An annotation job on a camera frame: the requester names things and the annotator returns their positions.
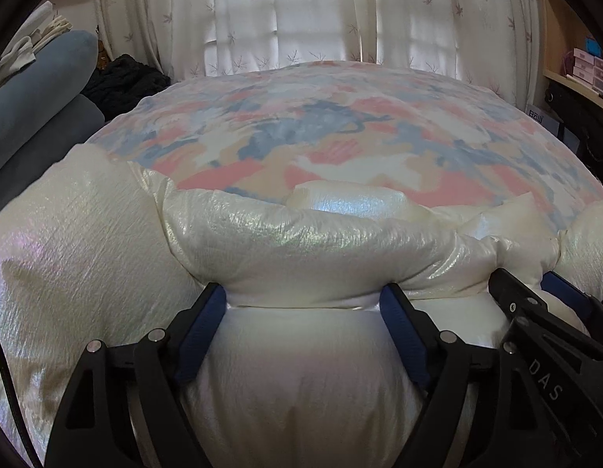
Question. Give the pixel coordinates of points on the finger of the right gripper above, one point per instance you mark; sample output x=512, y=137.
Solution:
x=584, y=305
x=517, y=299

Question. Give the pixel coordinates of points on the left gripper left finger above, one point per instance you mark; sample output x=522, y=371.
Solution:
x=93, y=426

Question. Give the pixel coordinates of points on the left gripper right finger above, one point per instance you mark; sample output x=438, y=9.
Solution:
x=442, y=367

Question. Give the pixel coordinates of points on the cream shiny puffer jacket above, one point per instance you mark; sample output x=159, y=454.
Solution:
x=301, y=371

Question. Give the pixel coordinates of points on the white clothes pile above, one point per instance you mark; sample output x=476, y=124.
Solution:
x=41, y=27

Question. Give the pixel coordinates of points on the pink boxes on shelf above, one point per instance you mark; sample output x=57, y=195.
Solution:
x=584, y=68

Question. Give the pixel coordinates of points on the wooden bookshelf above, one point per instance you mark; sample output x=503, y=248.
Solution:
x=564, y=31

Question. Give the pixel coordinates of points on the white patterned window curtain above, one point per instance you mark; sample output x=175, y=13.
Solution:
x=495, y=44

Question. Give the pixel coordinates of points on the lower blue rolled blanket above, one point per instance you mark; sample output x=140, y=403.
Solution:
x=72, y=126

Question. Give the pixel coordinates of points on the blue rolled blanket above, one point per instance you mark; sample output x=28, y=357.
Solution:
x=72, y=126
x=32, y=97

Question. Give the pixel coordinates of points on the floral pastel bed blanket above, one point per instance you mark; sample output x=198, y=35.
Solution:
x=439, y=141

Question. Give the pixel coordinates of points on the black fuzzy cloth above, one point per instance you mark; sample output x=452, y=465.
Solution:
x=122, y=84

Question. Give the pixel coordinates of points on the upper blue rolled blanket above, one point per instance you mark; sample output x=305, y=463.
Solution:
x=32, y=97

